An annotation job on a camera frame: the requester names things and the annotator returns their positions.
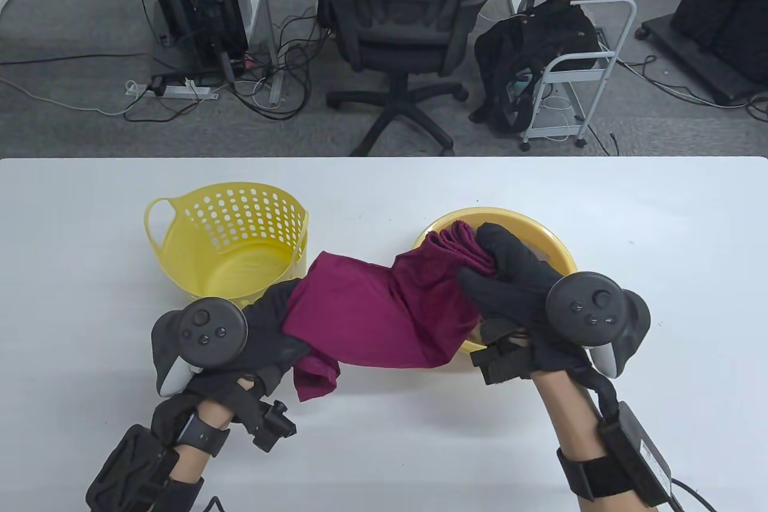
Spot person's left hand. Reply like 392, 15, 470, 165
180, 279, 311, 402

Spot person's right hand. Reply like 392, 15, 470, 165
457, 223, 595, 378

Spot maroon shorts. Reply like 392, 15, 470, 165
282, 221, 499, 403

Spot black ribbed forearm pack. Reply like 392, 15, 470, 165
85, 423, 205, 512

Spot black forearm battery box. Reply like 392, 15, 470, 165
597, 401, 676, 507

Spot person's left forearm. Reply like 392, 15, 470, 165
150, 398, 238, 512

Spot yellow plastic basin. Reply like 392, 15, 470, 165
412, 208, 578, 372

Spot yellow perforated plastic basket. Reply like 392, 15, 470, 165
144, 182, 310, 304

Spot black backpack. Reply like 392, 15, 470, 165
469, 0, 602, 136

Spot metal desk leg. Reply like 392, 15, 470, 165
252, 0, 284, 107

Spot white power strip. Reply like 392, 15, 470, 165
126, 80, 220, 100

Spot black office chair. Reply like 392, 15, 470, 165
317, 0, 496, 157

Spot black cabinet on casters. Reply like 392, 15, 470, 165
636, 0, 768, 106

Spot black computer tower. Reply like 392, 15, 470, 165
133, 0, 250, 76

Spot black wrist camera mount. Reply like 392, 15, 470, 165
231, 377, 298, 453
469, 320, 535, 385

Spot black forearm strap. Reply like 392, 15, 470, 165
161, 475, 206, 512
556, 446, 637, 501

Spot black cable on table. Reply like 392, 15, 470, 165
669, 476, 718, 512

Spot tangled black floor cables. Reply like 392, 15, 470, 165
231, 8, 334, 121

